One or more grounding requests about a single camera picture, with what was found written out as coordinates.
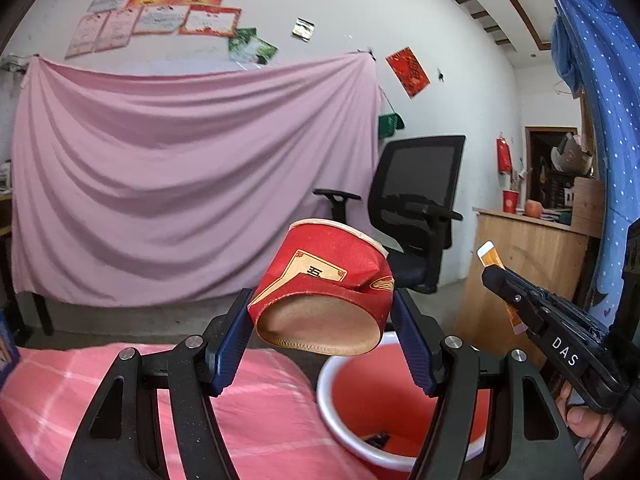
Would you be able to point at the dark wooden doorway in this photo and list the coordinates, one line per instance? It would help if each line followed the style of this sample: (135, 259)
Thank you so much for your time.
(542, 170)

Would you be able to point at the wooden counter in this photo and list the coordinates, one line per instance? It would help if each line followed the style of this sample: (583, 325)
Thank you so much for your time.
(530, 245)

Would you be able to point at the orange white sachet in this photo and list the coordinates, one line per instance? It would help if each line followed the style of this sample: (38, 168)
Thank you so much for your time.
(492, 256)

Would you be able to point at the red wall poster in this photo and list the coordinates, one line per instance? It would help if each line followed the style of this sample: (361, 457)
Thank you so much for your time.
(407, 71)

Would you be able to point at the orange fruit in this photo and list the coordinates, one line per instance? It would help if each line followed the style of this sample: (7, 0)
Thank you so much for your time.
(532, 208)

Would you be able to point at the red bucket with white rim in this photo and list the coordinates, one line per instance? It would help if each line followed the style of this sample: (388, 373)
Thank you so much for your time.
(370, 395)

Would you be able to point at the person's right hand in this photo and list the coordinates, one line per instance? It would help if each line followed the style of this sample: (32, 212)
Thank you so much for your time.
(582, 422)

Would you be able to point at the blue dotted curtain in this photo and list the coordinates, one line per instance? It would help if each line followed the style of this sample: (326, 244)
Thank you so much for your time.
(610, 110)

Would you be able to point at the black wall hook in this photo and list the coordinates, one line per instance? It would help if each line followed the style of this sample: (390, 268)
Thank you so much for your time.
(440, 75)

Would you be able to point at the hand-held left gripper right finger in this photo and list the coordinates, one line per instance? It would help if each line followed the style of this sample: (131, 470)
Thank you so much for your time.
(415, 350)

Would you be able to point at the green wall picture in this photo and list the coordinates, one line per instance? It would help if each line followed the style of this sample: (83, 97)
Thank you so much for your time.
(252, 47)

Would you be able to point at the red hanging ornament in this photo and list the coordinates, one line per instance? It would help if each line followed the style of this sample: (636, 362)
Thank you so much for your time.
(504, 155)

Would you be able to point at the pink checked tablecloth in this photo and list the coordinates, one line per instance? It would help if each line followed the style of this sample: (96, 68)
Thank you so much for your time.
(275, 410)

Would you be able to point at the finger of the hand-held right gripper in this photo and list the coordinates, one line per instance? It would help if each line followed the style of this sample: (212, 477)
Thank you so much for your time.
(515, 295)

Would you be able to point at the group of wall certificates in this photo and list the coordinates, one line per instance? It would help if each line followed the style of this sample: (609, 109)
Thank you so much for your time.
(150, 20)

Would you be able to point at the pink hanging sheet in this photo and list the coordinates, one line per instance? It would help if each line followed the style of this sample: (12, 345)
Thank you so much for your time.
(175, 185)

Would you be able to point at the black office chair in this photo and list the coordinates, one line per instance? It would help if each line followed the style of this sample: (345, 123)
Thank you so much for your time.
(415, 180)

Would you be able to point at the red paper cup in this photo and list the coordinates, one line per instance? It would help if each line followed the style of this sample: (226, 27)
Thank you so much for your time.
(320, 270)

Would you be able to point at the dark wrapper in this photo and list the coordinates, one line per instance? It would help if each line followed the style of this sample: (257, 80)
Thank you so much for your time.
(377, 440)

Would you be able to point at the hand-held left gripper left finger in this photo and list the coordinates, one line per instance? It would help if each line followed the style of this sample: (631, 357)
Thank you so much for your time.
(232, 350)

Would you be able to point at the grey bag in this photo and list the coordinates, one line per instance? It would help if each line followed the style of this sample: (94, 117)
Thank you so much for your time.
(570, 155)

